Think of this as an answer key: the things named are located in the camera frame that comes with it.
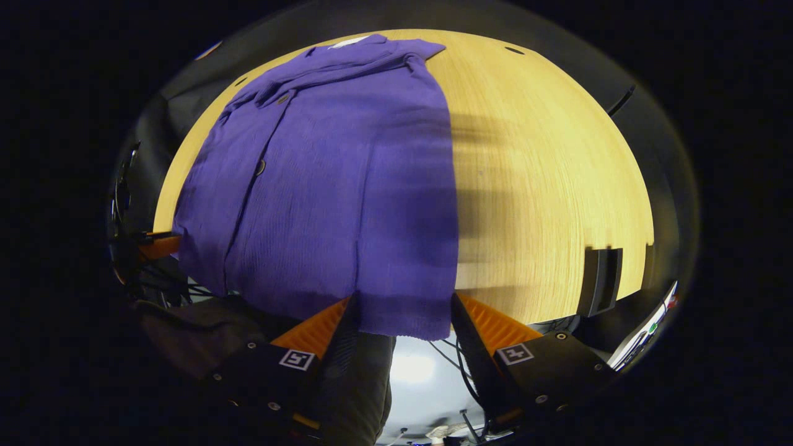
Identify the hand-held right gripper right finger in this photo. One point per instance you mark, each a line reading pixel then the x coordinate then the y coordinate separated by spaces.
pixel 477 365

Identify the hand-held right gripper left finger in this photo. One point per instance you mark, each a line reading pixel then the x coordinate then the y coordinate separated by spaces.
pixel 334 365

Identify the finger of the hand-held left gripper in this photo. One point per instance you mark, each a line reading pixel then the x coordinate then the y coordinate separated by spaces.
pixel 158 244

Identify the purple knit cardigan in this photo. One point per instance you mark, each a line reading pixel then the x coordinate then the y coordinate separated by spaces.
pixel 322 186

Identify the person's dark trousers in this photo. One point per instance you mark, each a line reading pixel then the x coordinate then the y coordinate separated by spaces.
pixel 372 390

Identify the black stand pole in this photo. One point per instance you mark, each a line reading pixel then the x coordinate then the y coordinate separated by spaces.
pixel 621 100

